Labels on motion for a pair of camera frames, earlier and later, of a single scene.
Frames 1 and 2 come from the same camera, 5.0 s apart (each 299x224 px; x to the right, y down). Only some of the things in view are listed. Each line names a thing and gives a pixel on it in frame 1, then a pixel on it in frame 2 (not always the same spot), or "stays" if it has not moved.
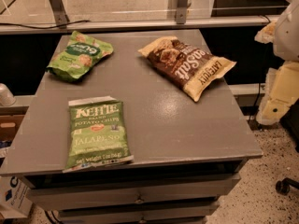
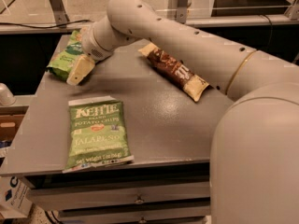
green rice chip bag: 76,59 stays
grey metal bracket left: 57,5 stays
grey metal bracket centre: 182,5 stays
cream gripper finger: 281,92 to 83,65
